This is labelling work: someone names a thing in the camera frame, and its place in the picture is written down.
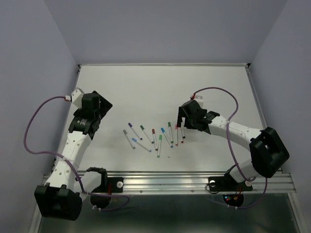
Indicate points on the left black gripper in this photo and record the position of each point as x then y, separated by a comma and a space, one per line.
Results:
105, 107

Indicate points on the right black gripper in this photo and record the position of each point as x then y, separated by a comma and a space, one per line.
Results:
181, 113

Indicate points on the pink cap pen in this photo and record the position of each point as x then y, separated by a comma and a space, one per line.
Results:
177, 138

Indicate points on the black cap pen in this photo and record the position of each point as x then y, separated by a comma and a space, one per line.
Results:
182, 125

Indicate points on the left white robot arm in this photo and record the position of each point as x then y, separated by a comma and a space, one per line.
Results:
63, 194

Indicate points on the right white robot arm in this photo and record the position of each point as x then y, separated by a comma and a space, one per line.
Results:
267, 151

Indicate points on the purple cap pen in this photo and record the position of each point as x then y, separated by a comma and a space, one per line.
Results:
135, 131

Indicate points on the dark red cap pen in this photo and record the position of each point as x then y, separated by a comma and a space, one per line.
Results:
154, 139

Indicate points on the grey cap pen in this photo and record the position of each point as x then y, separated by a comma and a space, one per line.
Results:
129, 140

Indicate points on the dark green cap pen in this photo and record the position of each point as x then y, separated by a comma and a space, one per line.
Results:
146, 134

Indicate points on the light blue cap pen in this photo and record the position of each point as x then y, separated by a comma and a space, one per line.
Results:
141, 145

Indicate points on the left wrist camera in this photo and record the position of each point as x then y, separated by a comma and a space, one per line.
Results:
76, 97

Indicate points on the aluminium front rail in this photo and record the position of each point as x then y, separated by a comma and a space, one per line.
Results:
181, 183

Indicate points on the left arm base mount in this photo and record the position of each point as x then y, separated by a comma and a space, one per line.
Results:
103, 189

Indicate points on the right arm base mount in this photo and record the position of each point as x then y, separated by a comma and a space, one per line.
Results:
226, 187

